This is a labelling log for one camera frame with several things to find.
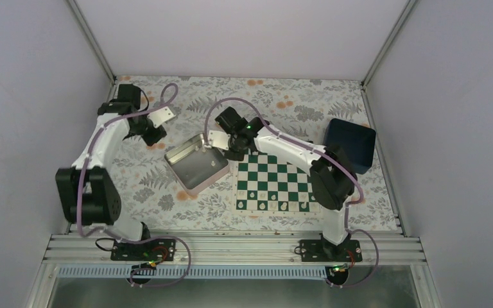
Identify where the metal tray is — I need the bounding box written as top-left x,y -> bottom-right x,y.
164,133 -> 230,196

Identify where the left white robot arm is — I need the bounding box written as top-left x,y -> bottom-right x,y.
55,83 -> 178,260

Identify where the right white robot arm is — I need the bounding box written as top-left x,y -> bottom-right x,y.
204,107 -> 361,261

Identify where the floral table mat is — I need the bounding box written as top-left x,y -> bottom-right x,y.
101,75 -> 401,232

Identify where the green white chessboard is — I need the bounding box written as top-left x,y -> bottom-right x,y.
232,153 -> 321,218

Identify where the dark blue box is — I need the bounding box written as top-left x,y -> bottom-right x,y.
323,118 -> 377,175

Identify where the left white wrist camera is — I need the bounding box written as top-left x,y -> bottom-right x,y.
147,107 -> 176,128

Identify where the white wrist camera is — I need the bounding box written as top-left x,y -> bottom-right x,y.
203,130 -> 230,150
147,107 -> 176,128

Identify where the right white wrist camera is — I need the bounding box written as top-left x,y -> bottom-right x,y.
203,130 -> 230,150

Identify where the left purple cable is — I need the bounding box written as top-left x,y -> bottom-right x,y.
76,83 -> 193,290

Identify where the purple cable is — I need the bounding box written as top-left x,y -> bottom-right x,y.
76,83 -> 193,290
203,97 -> 380,289

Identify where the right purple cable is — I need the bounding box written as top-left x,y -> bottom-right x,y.
203,97 -> 380,289

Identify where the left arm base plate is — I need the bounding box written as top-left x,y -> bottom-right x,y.
110,239 -> 176,262

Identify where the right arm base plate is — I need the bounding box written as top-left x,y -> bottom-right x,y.
293,239 -> 363,262

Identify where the aluminium frame rail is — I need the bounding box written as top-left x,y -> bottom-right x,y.
43,235 -> 427,265

